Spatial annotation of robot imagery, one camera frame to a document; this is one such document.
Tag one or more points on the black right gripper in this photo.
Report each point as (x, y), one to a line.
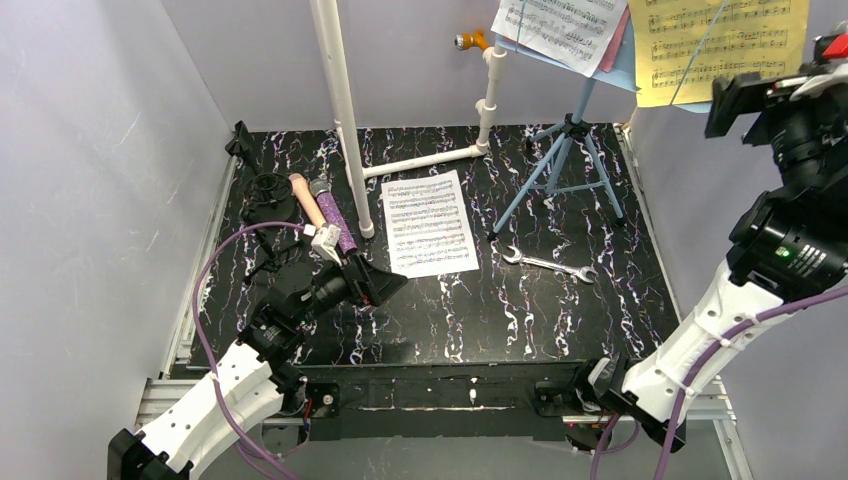
(732, 105)

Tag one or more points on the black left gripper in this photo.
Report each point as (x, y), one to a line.
(361, 282)

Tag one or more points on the purple glitter microphone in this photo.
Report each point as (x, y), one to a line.
(321, 191)

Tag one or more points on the black round-base microphone stand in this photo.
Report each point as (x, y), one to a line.
(268, 195)

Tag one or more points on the pink toy microphone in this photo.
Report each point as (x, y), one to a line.
(310, 207)

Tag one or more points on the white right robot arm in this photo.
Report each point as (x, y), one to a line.
(788, 251)

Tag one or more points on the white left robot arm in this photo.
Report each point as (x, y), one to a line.
(253, 380)

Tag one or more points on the yellow sheet music page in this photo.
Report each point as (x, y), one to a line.
(682, 46)

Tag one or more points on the pink paper sheet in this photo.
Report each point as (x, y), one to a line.
(607, 61)

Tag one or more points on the blue tripod music stand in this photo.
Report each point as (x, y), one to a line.
(574, 130)

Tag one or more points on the silver open-end wrench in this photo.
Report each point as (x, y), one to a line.
(584, 274)

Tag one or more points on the orange pipe valve fitting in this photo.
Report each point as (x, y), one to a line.
(468, 40)

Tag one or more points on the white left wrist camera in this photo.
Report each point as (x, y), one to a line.
(324, 241)

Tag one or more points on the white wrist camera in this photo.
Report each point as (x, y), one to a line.
(825, 60)
(324, 241)

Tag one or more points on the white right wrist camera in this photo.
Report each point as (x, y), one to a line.
(825, 60)

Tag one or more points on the white PVC pipe frame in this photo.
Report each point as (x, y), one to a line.
(325, 15)

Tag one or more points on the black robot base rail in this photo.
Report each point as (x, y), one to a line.
(500, 400)

